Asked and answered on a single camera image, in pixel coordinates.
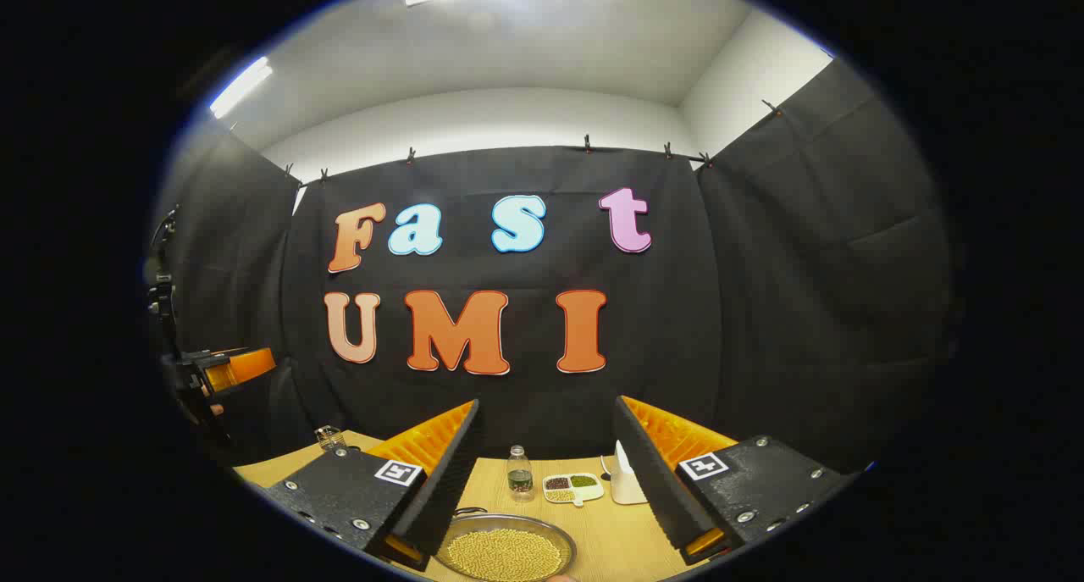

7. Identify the clear plastic water bottle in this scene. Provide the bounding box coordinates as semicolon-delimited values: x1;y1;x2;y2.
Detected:
506;445;535;503

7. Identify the steel pot with black handles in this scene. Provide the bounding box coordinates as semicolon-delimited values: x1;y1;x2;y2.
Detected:
434;506;578;582

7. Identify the pile of soybeans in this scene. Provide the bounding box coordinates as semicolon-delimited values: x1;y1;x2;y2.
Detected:
446;528;565;582

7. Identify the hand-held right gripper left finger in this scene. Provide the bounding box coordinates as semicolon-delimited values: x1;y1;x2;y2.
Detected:
254;398;488;573

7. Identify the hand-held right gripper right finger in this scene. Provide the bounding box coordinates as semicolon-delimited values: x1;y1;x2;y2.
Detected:
613;395;856;566

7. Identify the white divided dish of beans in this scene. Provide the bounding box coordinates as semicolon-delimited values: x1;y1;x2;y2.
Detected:
542;473;606;507

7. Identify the white toaster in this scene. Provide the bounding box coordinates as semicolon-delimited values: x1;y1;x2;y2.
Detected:
610;440;649;506

